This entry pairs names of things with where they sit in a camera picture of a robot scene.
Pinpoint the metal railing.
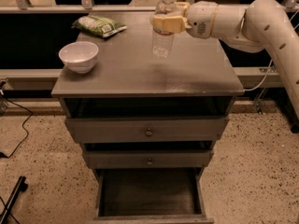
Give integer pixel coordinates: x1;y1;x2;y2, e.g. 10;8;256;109
0;0;299;15

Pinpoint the green snack bag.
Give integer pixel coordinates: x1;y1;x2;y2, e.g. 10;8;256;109
72;15;127;38

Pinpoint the grey wooden drawer cabinet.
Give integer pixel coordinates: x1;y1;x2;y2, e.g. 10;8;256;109
50;10;246;224

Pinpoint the white ceramic bowl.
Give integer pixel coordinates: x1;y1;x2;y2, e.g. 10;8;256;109
59;41;99;74

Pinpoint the grey top drawer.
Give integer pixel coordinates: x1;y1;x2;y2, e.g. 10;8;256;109
65;117;229;143

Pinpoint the black stand leg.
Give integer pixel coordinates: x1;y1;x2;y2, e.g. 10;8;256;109
0;176;28;224

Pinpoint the grey middle drawer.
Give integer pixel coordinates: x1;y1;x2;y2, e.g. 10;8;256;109
82;150;213;169

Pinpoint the grey open bottom drawer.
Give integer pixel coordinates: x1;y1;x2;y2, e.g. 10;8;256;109
86;168;215;224

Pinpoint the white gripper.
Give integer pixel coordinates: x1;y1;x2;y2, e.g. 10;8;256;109
149;1;218;39

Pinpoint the clear plastic water bottle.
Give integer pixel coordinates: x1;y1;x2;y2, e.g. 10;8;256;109
152;0;176;58

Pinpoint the white cable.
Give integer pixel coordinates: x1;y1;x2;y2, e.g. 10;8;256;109
243;59;277;92

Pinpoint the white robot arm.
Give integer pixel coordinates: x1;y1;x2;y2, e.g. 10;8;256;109
150;0;299;116

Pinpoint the black floor cable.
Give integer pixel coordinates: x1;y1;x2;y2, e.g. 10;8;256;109
0;91;34;159

